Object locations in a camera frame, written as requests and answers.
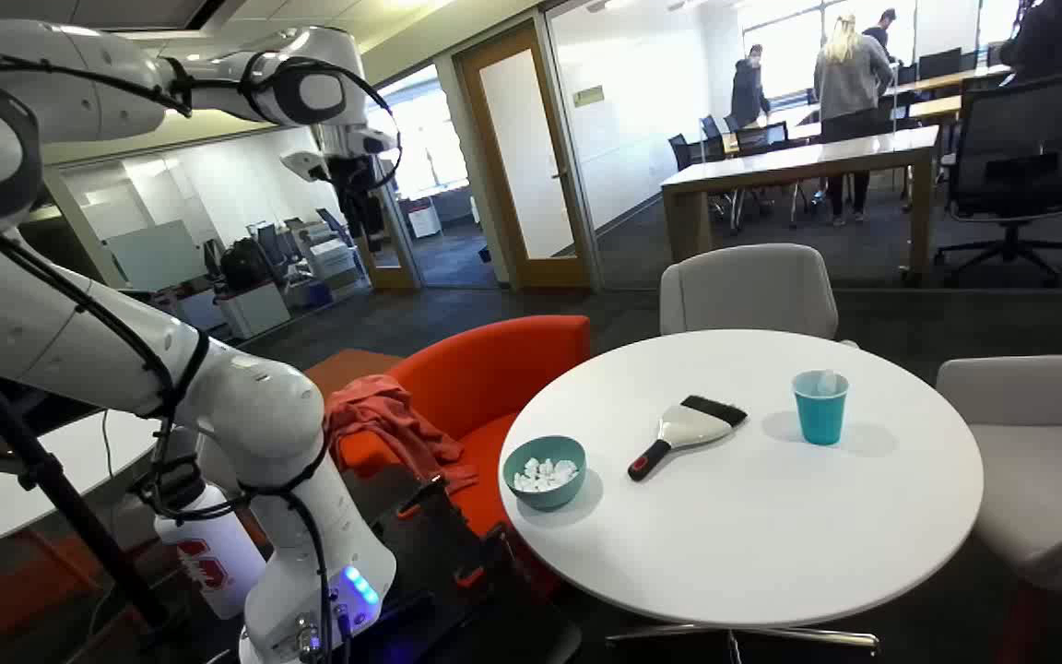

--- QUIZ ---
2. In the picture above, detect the blue plastic cup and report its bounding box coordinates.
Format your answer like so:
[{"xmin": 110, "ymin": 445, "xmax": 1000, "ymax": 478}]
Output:
[{"xmin": 793, "ymin": 369, "xmax": 849, "ymax": 445}]

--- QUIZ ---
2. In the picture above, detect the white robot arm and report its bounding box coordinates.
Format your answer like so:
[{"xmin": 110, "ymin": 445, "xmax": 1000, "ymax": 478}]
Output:
[{"xmin": 0, "ymin": 19, "xmax": 400, "ymax": 664}]

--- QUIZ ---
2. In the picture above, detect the orange armchair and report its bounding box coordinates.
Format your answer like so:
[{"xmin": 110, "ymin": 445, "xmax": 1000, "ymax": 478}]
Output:
[{"xmin": 330, "ymin": 308, "xmax": 595, "ymax": 543}]

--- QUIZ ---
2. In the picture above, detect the teal bowl with white pieces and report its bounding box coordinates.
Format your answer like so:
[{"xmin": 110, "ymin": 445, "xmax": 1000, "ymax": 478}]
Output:
[{"xmin": 503, "ymin": 435, "xmax": 587, "ymax": 514}]

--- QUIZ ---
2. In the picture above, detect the pink cloth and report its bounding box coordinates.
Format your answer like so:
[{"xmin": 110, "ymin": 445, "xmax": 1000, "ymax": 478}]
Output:
[{"xmin": 326, "ymin": 374, "xmax": 476, "ymax": 490}]

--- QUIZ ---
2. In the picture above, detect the long wooden table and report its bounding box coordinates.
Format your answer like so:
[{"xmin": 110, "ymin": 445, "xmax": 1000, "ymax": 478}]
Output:
[{"xmin": 662, "ymin": 124, "xmax": 941, "ymax": 284}]

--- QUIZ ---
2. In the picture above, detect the grey chair behind table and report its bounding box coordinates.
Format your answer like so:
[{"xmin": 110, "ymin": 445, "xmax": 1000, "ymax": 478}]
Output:
[{"xmin": 662, "ymin": 242, "xmax": 840, "ymax": 340}]

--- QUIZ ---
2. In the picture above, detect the wooden glass door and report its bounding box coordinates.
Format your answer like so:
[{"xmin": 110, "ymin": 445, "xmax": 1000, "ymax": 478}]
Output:
[{"xmin": 455, "ymin": 19, "xmax": 590, "ymax": 290}]

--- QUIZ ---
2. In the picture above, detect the round white table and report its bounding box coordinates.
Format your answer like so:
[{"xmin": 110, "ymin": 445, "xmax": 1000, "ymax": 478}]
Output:
[{"xmin": 503, "ymin": 328, "xmax": 985, "ymax": 631}]

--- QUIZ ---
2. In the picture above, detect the person in dark jacket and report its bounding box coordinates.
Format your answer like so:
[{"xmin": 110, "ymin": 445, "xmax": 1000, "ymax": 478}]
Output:
[{"xmin": 729, "ymin": 44, "xmax": 771, "ymax": 128}]

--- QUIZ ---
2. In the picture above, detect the white bottle with red label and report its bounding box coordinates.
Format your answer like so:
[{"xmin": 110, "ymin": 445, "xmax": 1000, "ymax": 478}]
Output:
[{"xmin": 154, "ymin": 482, "xmax": 267, "ymax": 621}]

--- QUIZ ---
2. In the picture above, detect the person in grey top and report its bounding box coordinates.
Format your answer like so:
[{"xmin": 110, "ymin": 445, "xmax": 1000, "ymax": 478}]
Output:
[{"xmin": 810, "ymin": 12, "xmax": 895, "ymax": 228}]

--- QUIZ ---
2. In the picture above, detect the person in black far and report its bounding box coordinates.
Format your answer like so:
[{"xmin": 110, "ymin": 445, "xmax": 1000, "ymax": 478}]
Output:
[{"xmin": 863, "ymin": 8, "xmax": 899, "ymax": 61}]

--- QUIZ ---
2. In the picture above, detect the black tripod pole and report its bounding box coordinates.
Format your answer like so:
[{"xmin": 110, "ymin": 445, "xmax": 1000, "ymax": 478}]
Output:
[{"xmin": 0, "ymin": 391, "xmax": 180, "ymax": 635}]

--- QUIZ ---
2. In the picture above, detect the grey chair at right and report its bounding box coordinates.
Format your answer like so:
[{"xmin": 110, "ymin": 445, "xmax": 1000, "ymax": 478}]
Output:
[{"xmin": 938, "ymin": 353, "xmax": 1062, "ymax": 595}]

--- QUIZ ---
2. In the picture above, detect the black office chair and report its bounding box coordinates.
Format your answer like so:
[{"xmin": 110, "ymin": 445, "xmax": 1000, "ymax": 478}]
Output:
[{"xmin": 944, "ymin": 74, "xmax": 1062, "ymax": 284}]

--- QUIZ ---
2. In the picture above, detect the white scraper with black handle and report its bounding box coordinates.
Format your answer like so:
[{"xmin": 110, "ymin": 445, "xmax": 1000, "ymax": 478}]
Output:
[{"xmin": 627, "ymin": 393, "xmax": 750, "ymax": 482}]

